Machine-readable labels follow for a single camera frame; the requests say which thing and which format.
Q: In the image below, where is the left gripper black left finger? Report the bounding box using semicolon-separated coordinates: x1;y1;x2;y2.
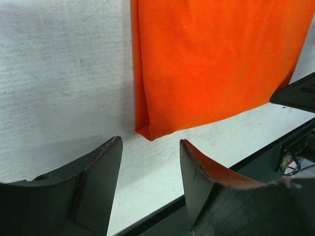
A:
0;136;123;236

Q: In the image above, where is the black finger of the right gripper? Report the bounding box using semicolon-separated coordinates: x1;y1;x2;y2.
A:
270;72;315;113

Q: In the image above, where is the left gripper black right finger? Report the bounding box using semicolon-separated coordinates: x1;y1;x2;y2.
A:
180;140;315;236

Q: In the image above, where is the orange t shirt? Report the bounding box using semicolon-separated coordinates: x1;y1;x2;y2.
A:
131;0;315;141

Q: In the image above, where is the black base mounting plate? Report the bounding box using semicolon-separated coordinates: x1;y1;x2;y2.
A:
121;120;315;236

